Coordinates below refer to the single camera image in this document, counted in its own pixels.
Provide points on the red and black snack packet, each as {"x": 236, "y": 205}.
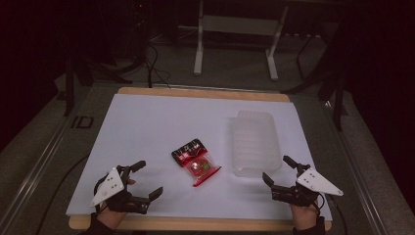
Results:
{"x": 195, "y": 163}

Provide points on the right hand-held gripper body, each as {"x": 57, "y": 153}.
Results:
{"x": 314, "y": 183}

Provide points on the black tripod stand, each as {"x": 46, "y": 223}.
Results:
{"x": 339, "y": 98}
{"x": 69, "y": 88}

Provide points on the white paper sheet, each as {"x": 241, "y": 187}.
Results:
{"x": 147, "y": 130}

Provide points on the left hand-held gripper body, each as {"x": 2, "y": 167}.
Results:
{"x": 112, "y": 184}

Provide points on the white metal stand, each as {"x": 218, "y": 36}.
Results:
{"x": 241, "y": 25}

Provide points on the person's left hand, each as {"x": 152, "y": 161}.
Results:
{"x": 111, "y": 218}

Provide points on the metal floor rail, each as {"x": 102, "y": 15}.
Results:
{"x": 359, "y": 173}
{"x": 32, "y": 176}

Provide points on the clear plastic container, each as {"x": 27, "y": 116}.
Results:
{"x": 256, "y": 143}

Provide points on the person's right hand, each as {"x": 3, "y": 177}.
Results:
{"x": 304, "y": 215}

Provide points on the wooden table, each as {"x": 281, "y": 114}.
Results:
{"x": 202, "y": 94}

